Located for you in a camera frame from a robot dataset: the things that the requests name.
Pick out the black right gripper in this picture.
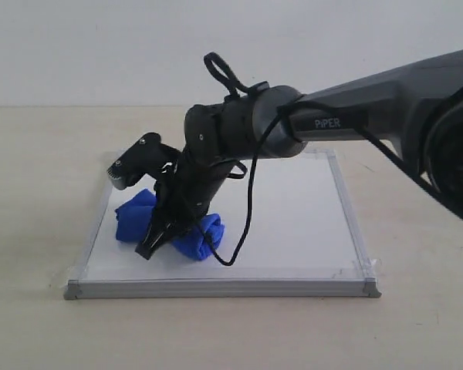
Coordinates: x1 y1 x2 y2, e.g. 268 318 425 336
135 150 235 260

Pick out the blue cloth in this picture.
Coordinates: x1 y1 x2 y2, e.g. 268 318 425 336
114 188 227 261

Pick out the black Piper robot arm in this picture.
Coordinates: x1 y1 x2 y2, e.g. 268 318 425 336
136 49 463 258

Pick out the white board with aluminium frame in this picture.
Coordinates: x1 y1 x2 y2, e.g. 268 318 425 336
63 150 380 300

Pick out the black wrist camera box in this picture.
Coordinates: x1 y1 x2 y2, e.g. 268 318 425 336
106 133 181 190

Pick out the black camera cable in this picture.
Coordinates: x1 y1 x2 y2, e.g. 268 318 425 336
165 52 441 267

